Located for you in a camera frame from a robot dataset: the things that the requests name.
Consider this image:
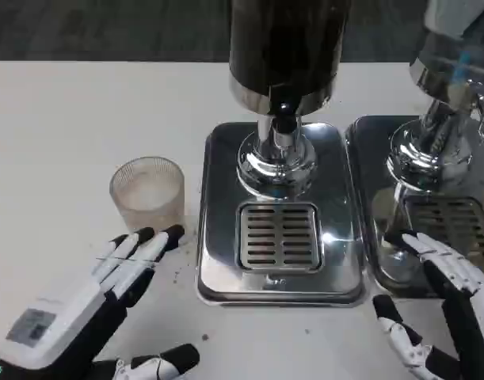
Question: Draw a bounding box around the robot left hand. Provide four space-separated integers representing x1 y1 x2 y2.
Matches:
0 224 201 380

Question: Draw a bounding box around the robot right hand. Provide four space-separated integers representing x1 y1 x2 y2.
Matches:
372 231 484 380

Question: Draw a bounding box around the clear ribbed glass cup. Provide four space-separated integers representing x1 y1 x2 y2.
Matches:
109 156 186 235

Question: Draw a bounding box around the drink dispenser with clear tank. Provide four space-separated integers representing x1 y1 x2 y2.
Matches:
344 0 484 300

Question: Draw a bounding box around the black dispenser tap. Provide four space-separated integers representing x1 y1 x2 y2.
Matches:
269 93 303 136

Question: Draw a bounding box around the drink dispenser with dark tank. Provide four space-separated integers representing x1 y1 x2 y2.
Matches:
196 0 365 308

